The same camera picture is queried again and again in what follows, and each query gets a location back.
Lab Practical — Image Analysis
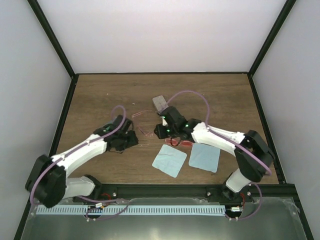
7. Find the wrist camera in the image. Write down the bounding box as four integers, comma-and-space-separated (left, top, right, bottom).
159, 106, 187, 128
108, 114, 133, 132

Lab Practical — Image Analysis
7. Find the light grey glasses case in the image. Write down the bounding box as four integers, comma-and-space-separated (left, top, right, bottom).
152, 95, 169, 113

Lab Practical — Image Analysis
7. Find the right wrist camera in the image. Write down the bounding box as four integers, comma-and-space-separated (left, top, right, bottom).
159, 106, 187, 128

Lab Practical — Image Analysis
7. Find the black enclosure frame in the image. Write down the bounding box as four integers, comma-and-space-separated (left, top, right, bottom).
13, 0, 315, 240

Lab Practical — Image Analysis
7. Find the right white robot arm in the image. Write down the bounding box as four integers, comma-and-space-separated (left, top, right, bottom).
154, 117, 275, 202

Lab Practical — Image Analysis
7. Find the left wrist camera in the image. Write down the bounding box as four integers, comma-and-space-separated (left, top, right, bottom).
108, 114, 133, 132

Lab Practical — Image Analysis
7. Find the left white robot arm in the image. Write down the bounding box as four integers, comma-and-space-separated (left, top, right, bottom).
25, 125, 139, 208

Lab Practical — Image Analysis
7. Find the light blue cloth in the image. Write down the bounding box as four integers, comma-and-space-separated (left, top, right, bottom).
152, 144, 187, 178
188, 143, 221, 173

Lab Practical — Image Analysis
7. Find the light blue slotted cable duct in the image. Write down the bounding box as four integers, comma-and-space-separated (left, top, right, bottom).
36, 205, 226, 216

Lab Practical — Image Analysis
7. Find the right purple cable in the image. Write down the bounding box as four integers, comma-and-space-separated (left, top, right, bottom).
166, 89, 273, 221

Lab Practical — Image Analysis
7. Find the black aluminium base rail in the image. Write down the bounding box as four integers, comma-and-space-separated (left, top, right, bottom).
88, 184, 298, 204

